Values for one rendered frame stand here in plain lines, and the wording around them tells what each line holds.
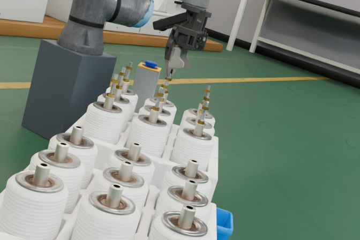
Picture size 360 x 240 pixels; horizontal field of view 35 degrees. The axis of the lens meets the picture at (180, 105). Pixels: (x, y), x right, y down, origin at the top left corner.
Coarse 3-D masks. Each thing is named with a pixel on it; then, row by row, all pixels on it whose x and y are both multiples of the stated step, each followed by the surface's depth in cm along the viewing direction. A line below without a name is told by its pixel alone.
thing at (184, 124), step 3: (183, 120) 154; (183, 123) 152; (186, 123) 151; (189, 123) 151; (180, 126) 153; (183, 126) 152; (186, 126) 151; (189, 126) 150; (192, 126) 150; (180, 129) 153; (204, 129) 150; (207, 129) 151; (210, 129) 152; (213, 129) 153; (207, 132) 150; (210, 132) 151; (213, 132) 152; (213, 135) 154
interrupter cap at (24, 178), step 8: (16, 176) 87; (24, 176) 88; (32, 176) 89; (48, 176) 91; (56, 176) 91; (24, 184) 85; (32, 184) 86; (48, 184) 89; (56, 184) 89; (40, 192) 85; (48, 192) 86; (56, 192) 87
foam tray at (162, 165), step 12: (84, 120) 152; (132, 120) 166; (96, 144) 137; (108, 144) 138; (120, 144) 141; (168, 144) 152; (216, 144) 166; (96, 156) 137; (168, 156) 142; (216, 156) 154; (96, 168) 138; (156, 168) 137; (168, 168) 137; (216, 168) 144; (156, 180) 138; (216, 180) 137
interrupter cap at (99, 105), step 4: (96, 104) 142; (100, 104) 143; (100, 108) 139; (104, 108) 140; (112, 108) 144; (116, 108) 144; (120, 108) 144; (112, 112) 140; (116, 112) 140; (120, 112) 141
